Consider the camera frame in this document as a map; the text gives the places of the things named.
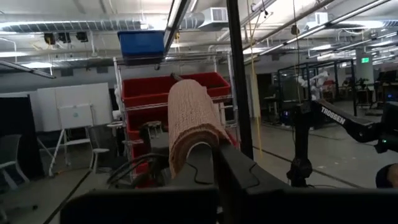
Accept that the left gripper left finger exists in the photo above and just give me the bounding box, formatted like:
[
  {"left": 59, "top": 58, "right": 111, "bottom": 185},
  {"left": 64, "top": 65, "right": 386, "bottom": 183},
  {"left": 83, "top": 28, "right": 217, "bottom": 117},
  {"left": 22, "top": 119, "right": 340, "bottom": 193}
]
[{"left": 174, "top": 142, "right": 218, "bottom": 187}]

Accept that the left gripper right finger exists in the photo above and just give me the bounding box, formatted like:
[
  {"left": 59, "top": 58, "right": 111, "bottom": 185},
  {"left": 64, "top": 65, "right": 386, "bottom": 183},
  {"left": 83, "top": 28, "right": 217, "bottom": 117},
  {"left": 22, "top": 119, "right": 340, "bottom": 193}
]
[{"left": 214, "top": 143, "right": 290, "bottom": 195}]

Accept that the brown elastic bandage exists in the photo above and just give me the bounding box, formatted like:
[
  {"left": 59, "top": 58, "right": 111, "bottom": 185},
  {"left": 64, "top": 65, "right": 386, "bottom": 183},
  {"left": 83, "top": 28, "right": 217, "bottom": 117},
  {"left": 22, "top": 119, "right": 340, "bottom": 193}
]
[{"left": 167, "top": 79, "right": 233, "bottom": 180}]

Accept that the red plastic bin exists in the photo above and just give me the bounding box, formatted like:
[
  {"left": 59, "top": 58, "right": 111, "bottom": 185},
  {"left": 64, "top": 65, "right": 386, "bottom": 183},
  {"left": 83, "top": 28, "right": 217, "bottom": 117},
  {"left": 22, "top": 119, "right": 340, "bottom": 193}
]
[
  {"left": 126, "top": 107, "right": 175, "bottom": 141},
  {"left": 130, "top": 139, "right": 150, "bottom": 187},
  {"left": 121, "top": 72, "right": 233, "bottom": 108}
]

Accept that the white chair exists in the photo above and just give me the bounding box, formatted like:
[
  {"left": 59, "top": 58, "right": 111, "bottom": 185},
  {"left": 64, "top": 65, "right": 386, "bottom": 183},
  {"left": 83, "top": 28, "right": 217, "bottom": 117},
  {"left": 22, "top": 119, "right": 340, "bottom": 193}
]
[{"left": 85, "top": 126, "right": 111, "bottom": 175}]

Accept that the white robot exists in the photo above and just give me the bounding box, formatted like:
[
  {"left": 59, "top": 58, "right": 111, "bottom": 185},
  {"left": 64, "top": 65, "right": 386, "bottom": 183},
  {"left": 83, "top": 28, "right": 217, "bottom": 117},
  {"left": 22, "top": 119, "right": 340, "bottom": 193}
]
[{"left": 296, "top": 70, "right": 330, "bottom": 101}]

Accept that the blue plastic bin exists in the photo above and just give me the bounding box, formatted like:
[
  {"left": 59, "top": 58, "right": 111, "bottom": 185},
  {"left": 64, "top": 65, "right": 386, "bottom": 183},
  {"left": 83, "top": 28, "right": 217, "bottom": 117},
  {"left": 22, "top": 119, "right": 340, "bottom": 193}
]
[{"left": 117, "top": 30, "right": 165, "bottom": 66}]

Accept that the white ceiling air unit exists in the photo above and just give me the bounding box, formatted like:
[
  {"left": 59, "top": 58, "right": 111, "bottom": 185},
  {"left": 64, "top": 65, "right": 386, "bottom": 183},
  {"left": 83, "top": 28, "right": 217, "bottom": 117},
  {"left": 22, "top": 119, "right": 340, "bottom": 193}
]
[{"left": 198, "top": 6, "right": 229, "bottom": 32}]

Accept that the black ceiling spotlight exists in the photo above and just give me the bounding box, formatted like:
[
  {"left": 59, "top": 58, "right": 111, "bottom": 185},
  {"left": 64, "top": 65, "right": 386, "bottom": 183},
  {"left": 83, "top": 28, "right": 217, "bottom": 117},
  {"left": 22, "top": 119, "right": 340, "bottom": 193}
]
[
  {"left": 57, "top": 32, "right": 72, "bottom": 44},
  {"left": 76, "top": 30, "right": 90, "bottom": 43},
  {"left": 43, "top": 32, "right": 57, "bottom": 46}
]

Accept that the black partition panel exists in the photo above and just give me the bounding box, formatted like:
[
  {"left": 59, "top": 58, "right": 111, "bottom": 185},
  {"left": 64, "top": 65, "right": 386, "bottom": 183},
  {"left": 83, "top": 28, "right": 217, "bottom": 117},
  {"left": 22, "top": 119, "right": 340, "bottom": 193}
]
[{"left": 0, "top": 95, "right": 44, "bottom": 180}]

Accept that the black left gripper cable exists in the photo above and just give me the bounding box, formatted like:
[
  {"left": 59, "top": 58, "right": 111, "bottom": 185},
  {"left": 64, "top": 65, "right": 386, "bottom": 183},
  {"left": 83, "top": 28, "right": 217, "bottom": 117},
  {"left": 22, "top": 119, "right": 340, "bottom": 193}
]
[{"left": 106, "top": 151, "right": 170, "bottom": 189}]

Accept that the yellow hanging cable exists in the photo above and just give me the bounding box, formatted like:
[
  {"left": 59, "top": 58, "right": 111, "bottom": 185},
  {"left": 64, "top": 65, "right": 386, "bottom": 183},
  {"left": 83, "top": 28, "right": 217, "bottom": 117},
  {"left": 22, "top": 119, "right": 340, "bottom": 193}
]
[{"left": 247, "top": 0, "right": 264, "bottom": 158}]

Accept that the metal wire shelf rack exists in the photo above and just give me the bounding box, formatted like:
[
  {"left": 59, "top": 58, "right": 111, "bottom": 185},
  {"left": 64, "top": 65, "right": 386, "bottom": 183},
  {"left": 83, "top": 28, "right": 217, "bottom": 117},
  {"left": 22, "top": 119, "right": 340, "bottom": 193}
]
[{"left": 112, "top": 51, "right": 242, "bottom": 187}]

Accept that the black robot cell frame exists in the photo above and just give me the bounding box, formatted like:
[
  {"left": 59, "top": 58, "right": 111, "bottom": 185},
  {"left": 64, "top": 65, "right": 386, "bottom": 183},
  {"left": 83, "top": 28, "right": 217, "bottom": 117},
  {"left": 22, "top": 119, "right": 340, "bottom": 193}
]
[{"left": 277, "top": 58, "right": 358, "bottom": 118}]

